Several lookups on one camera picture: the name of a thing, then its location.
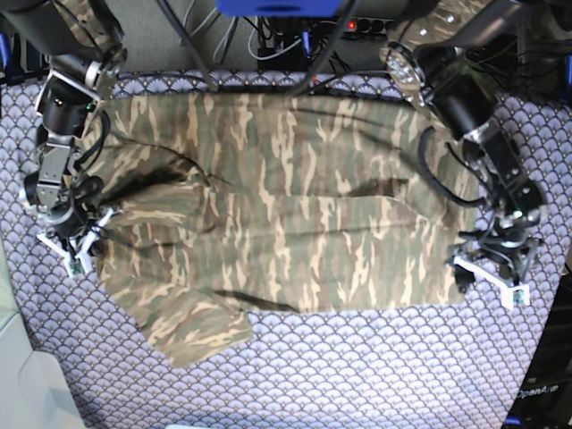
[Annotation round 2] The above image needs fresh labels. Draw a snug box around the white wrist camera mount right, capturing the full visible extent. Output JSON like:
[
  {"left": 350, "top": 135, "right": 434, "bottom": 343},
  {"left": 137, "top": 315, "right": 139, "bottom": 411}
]
[{"left": 36, "top": 207, "right": 116, "bottom": 279}]

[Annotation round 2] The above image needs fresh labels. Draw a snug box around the black OpenArm box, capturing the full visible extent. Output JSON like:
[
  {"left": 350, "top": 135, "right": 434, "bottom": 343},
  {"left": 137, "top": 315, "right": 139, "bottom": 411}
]
[{"left": 502, "top": 269, "right": 571, "bottom": 428}]

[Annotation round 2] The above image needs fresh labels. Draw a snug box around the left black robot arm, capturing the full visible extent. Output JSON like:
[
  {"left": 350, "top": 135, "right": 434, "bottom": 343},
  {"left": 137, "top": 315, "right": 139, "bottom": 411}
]
[{"left": 380, "top": 1, "right": 548, "bottom": 299}]

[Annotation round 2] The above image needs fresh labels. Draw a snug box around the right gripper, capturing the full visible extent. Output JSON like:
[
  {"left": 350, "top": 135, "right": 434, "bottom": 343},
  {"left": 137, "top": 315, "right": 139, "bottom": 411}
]
[{"left": 20, "top": 173, "right": 109, "bottom": 250}]

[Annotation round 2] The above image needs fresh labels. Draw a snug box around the black power strip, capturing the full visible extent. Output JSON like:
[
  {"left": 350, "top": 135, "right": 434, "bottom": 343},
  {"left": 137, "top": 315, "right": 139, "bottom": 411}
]
[{"left": 344, "top": 17, "right": 395, "bottom": 37}]

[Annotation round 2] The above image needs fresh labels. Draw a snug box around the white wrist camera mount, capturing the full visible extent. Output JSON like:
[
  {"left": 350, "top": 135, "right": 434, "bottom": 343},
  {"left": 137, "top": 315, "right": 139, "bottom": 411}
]
[
  {"left": 36, "top": 207, "right": 116, "bottom": 279},
  {"left": 452, "top": 256, "right": 531, "bottom": 311}
]

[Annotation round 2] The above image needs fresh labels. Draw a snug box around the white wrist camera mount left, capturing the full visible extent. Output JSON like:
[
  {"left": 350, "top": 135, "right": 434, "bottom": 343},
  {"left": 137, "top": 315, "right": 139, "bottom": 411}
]
[{"left": 452, "top": 256, "right": 531, "bottom": 311}]

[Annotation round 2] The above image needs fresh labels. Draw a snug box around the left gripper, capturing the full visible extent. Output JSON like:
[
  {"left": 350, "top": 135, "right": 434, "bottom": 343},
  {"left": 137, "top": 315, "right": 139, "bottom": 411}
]
[{"left": 453, "top": 209, "right": 545, "bottom": 293}]

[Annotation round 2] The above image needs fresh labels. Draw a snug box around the white plastic bin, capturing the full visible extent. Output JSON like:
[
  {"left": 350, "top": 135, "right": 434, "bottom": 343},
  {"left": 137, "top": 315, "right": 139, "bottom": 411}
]
[{"left": 1, "top": 256, "right": 85, "bottom": 428}]

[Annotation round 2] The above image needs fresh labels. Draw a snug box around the purple fan-pattern tablecloth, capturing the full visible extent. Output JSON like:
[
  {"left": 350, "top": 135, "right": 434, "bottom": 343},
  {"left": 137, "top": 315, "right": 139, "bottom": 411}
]
[{"left": 1, "top": 84, "right": 571, "bottom": 428}]

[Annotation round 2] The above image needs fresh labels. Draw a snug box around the blue mount plate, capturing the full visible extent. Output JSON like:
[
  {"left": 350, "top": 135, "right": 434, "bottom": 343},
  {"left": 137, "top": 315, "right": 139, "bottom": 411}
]
[{"left": 215, "top": 0, "right": 341, "bottom": 17}]

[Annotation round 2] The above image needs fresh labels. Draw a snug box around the camouflage T-shirt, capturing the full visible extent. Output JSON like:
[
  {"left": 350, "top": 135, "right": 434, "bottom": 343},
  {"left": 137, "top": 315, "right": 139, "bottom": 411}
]
[{"left": 89, "top": 93, "right": 478, "bottom": 366}]

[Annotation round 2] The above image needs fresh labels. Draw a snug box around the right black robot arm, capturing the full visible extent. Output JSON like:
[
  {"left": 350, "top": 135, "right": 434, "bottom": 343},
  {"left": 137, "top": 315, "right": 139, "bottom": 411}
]
[{"left": 1, "top": 1, "right": 127, "bottom": 254}]

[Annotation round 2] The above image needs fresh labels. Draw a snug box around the blue vertical clamp post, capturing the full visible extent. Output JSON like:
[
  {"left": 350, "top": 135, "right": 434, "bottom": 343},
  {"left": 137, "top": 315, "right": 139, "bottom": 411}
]
[{"left": 300, "top": 31, "right": 312, "bottom": 60}]

